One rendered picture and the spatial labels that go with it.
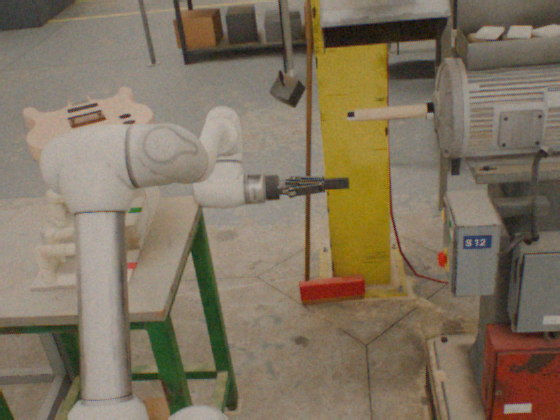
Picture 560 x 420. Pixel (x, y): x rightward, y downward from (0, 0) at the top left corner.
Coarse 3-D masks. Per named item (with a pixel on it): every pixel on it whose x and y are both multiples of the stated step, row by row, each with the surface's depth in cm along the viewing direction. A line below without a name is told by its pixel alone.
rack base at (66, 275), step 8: (64, 256) 179; (72, 256) 178; (128, 256) 175; (136, 256) 175; (64, 264) 175; (72, 264) 175; (56, 272) 172; (64, 272) 172; (72, 272) 172; (128, 272) 169; (40, 280) 170; (64, 280) 169; (72, 280) 168; (128, 280) 166; (32, 288) 167; (40, 288) 167; (48, 288) 167; (56, 288) 167; (64, 288) 167
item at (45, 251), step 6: (42, 246) 164; (48, 246) 163; (54, 246) 163; (60, 246) 163; (66, 246) 163; (72, 246) 162; (36, 252) 163; (42, 252) 163; (48, 252) 163; (54, 252) 163; (60, 252) 163; (66, 252) 162; (72, 252) 162
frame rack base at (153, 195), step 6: (156, 186) 201; (138, 192) 187; (144, 192) 187; (150, 192) 193; (156, 192) 200; (150, 198) 192; (156, 198) 199; (150, 204) 192; (156, 204) 199; (150, 210) 191
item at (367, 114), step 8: (424, 104) 162; (360, 112) 163; (368, 112) 163; (376, 112) 163; (384, 112) 163; (392, 112) 162; (400, 112) 162; (408, 112) 162; (416, 112) 162; (424, 112) 162; (360, 120) 164; (368, 120) 164; (376, 120) 164
